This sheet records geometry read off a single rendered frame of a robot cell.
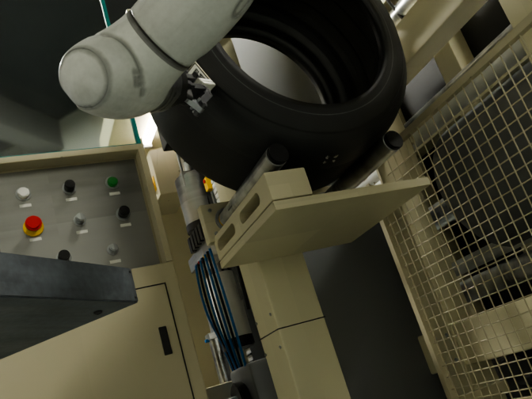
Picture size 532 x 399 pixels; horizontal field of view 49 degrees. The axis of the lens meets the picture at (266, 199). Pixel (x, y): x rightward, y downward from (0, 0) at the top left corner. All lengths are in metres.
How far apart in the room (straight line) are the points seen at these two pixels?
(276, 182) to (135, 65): 0.44
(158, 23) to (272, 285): 0.84
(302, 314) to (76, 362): 0.56
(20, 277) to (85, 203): 1.19
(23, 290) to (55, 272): 0.05
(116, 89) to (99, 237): 0.99
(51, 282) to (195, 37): 0.35
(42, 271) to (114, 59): 0.28
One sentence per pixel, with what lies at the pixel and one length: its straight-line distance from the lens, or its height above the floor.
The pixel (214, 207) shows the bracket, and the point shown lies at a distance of 1.42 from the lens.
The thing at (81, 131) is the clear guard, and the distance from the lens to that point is 1.79.
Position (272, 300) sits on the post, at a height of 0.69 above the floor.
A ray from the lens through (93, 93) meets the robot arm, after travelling 0.73.
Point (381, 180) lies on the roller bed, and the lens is 1.61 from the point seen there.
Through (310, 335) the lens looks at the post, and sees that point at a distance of 1.44.
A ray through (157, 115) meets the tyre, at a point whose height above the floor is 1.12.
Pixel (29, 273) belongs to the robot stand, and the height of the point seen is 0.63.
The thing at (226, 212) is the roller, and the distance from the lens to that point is 1.36.
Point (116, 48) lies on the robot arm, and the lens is 0.74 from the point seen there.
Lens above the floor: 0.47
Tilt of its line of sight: 18 degrees up
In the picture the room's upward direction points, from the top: 18 degrees counter-clockwise
